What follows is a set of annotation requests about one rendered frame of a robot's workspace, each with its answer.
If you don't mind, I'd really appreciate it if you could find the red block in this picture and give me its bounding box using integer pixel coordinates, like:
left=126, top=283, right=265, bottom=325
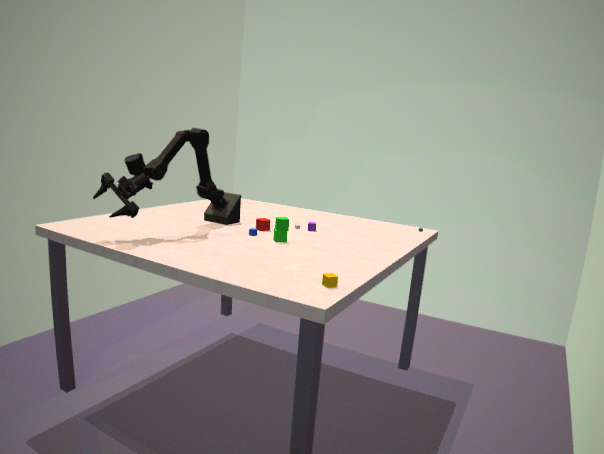
left=255, top=218, right=271, bottom=231

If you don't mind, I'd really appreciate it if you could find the yellow cube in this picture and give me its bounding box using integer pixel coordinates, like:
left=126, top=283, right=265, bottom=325
left=322, top=273, right=339, bottom=289

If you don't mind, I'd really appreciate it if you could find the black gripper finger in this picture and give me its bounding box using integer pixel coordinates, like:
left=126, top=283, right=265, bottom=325
left=93, top=178, right=108, bottom=199
left=109, top=205, right=131, bottom=218

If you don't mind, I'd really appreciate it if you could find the green block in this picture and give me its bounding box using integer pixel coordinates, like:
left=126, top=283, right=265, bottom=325
left=273, top=228, right=288, bottom=242
left=275, top=217, right=289, bottom=231

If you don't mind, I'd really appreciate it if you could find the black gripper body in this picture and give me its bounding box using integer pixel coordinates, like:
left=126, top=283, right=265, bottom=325
left=101, top=173, right=139, bottom=218

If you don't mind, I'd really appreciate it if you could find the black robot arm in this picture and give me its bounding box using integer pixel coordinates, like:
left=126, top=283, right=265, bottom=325
left=117, top=128, right=230, bottom=211

